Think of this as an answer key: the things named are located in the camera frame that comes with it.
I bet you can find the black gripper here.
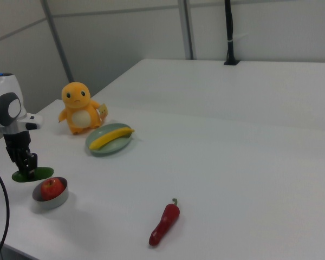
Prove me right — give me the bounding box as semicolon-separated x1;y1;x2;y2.
3;130;39;179

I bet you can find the green cucumber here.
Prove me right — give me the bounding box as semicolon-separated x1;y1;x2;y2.
11;166;55;183

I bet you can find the grey metal bowl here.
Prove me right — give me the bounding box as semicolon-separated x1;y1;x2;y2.
32;177;70;210

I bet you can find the red apple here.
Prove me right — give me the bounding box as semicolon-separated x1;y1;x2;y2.
40;178;65;202

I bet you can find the orange plush toy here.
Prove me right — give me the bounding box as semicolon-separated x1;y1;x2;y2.
57;81;108;136

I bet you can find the yellow banana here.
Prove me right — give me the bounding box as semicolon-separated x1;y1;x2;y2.
88;127;135;151

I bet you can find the green plate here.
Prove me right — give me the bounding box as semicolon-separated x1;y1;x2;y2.
85;123;134;158

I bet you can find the red chili pepper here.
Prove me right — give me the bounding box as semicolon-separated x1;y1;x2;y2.
148;198;181;247

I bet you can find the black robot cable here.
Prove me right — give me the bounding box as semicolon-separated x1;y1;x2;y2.
0;155;11;260

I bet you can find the black camera pole with clamp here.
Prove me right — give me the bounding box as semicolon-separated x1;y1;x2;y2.
223;0;241;67

